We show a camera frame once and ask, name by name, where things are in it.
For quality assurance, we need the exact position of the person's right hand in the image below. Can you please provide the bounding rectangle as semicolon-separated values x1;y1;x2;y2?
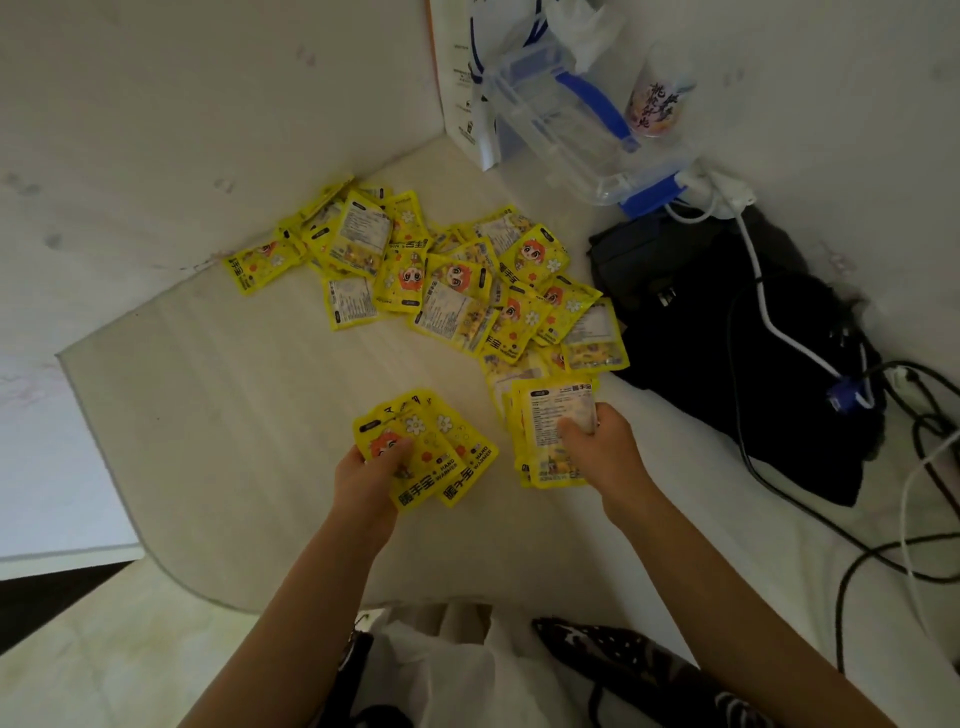
555;402;663;522

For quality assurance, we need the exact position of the person's left hand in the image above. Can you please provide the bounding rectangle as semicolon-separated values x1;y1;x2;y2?
332;437;416;538

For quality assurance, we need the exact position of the yellow cartoon print sachet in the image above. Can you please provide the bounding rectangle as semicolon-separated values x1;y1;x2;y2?
373;391;430;430
417;389;501;509
353;408;453;515

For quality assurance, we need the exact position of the small stack of yellow sachets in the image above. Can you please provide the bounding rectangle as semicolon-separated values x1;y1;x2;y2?
507;374;600;491

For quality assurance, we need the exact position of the person's right forearm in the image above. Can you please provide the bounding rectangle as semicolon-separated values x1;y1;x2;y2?
604;491;897;728

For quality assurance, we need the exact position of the person's left forearm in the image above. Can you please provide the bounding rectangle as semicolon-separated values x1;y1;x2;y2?
178;517;400;728

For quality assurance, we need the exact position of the beige mat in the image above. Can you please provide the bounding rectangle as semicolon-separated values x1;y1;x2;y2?
56;133;680;618

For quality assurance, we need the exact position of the pile of yellow packets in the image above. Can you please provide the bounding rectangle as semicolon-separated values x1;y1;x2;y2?
222;174;631;406

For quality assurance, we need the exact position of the black bag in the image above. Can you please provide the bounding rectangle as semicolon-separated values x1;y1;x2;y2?
586;204;888;508

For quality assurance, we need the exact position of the white garment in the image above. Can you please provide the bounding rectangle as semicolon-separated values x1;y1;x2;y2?
352;602;601;728

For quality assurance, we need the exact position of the black patterned cloth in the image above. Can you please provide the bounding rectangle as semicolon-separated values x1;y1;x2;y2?
531;616;777;728

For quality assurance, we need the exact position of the white bed sheet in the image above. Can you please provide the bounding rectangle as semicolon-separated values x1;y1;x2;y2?
480;367;960;728

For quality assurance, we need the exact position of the white power adapter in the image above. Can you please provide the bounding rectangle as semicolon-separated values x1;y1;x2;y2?
675;166;757;222

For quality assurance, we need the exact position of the printed plastic cup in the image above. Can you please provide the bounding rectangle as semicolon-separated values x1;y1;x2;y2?
627;41;699;141

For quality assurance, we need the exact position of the white paper bag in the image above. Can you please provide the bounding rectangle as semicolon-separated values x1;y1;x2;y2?
427;0;502;172

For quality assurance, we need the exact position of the clear plastic bag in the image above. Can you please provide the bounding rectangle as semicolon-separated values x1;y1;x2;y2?
463;0;627;84

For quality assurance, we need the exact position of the long black cable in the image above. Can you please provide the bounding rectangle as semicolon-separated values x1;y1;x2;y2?
726;276;960;586

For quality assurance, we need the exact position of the blue cable connector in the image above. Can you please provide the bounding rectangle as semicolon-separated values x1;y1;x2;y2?
826;375;873;414

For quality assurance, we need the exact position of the clear plastic box blue handle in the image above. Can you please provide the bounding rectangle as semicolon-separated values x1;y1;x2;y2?
480;33;695;219

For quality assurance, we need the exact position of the black cable bundle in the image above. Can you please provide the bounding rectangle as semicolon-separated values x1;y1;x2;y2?
834;360;960;676

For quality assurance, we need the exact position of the thin white cable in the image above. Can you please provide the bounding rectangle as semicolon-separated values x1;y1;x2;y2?
897;427;960;648

